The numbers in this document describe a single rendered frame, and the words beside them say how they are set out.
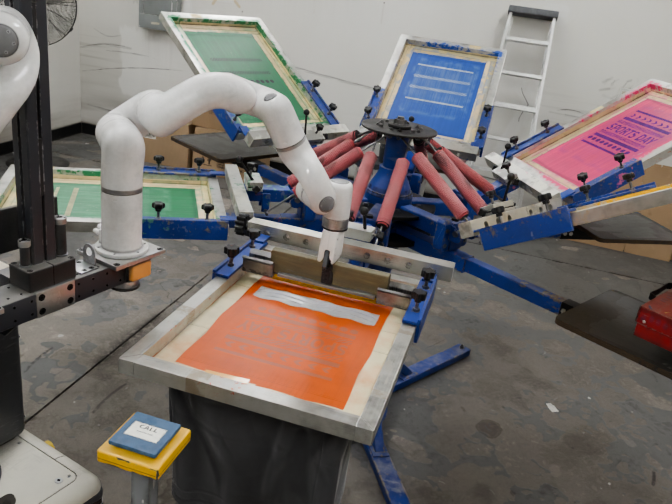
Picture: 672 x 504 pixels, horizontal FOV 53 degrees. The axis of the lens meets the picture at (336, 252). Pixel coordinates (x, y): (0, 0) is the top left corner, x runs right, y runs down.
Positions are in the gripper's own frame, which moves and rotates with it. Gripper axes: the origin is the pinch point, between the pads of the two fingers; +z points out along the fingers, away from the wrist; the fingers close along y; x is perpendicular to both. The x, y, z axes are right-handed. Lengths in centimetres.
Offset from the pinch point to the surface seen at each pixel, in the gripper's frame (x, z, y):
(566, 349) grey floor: 97, 103, -192
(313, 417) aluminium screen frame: 16, 3, 62
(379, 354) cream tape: 22.3, 6.0, 26.2
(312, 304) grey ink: -1.0, 5.2, 10.4
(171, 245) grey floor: -162, 102, -203
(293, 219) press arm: -32, 9, -61
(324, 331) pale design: 6.3, 5.9, 21.9
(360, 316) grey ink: 12.9, 5.6, 9.7
